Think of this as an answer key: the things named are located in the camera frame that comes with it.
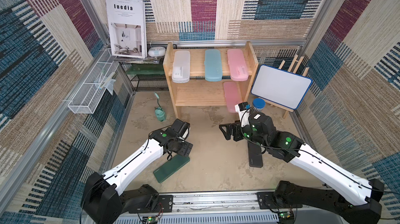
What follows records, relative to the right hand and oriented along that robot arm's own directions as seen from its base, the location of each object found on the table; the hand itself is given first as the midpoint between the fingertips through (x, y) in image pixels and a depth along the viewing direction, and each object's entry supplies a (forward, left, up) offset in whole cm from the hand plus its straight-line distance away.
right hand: (226, 123), depth 69 cm
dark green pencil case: (-10, +29, -28) cm, 41 cm away
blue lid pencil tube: (+17, -20, -9) cm, 28 cm away
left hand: (-2, +21, -17) cm, 27 cm away
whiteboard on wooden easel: (+28, -37, -9) cm, 47 cm away
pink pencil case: (+21, -6, -6) cm, 23 cm away
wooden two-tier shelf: (+25, +13, -7) cm, 29 cm away
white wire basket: (+26, +78, -9) cm, 83 cm away
